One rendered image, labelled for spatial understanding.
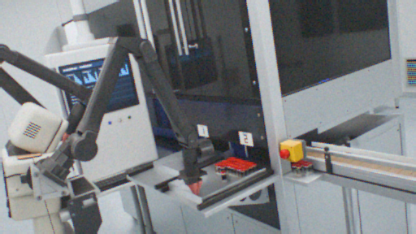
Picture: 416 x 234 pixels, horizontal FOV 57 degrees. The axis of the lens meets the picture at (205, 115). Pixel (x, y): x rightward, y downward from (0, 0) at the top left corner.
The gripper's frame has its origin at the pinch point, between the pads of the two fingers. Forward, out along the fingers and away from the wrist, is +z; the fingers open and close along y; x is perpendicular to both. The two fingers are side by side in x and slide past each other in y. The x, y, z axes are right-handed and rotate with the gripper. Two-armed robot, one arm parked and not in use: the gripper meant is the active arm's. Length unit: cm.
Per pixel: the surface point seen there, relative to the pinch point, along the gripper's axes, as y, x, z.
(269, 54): 36, -12, -50
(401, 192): 47, -57, 1
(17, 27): 47, 544, -125
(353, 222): 52, -33, 22
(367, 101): 102, -11, -17
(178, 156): 24, 54, 0
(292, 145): 35.0, -20.6, -13.8
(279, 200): 36.6, -8.4, 13.1
